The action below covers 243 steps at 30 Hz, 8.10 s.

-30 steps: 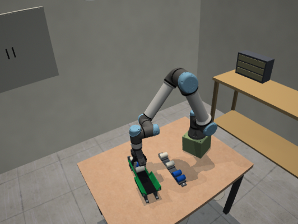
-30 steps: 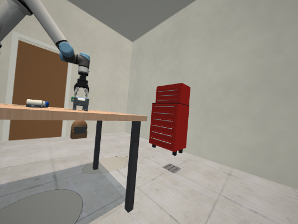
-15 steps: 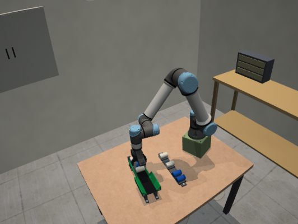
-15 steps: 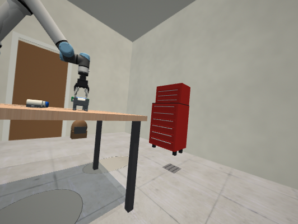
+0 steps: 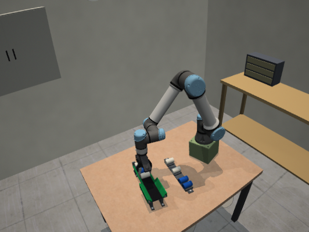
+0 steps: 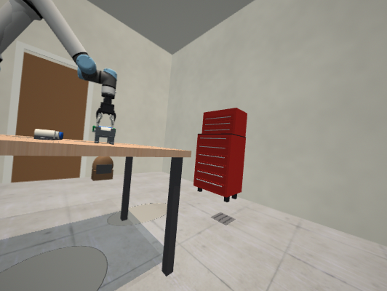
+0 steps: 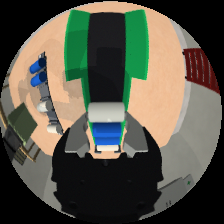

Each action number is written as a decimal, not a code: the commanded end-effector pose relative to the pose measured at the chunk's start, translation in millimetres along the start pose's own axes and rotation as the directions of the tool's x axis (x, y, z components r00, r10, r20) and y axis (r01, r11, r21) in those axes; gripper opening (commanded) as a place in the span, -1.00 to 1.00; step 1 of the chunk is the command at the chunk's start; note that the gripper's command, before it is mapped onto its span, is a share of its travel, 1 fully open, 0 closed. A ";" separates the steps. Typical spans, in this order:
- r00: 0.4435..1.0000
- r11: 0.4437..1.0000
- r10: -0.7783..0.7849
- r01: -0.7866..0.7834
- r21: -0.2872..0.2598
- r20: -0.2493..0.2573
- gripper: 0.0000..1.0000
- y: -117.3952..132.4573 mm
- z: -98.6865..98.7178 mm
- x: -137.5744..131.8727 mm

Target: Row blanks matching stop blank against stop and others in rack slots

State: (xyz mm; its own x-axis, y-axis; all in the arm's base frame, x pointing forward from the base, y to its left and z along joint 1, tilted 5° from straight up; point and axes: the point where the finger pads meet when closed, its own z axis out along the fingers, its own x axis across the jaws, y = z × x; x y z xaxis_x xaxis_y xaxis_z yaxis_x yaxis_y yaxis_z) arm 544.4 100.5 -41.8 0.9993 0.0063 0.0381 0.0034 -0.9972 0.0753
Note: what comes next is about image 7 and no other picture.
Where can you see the white plastic bar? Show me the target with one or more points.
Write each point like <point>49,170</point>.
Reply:
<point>54,128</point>
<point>107,147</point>
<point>106,112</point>
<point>44,106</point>

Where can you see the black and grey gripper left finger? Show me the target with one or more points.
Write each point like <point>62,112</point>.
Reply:
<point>74,143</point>

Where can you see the blue plastic bar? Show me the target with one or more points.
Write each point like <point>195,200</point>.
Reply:
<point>107,141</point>
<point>106,129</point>
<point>39,64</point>
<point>38,79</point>

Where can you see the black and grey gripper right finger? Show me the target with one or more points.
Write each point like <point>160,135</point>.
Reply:
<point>139,143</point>

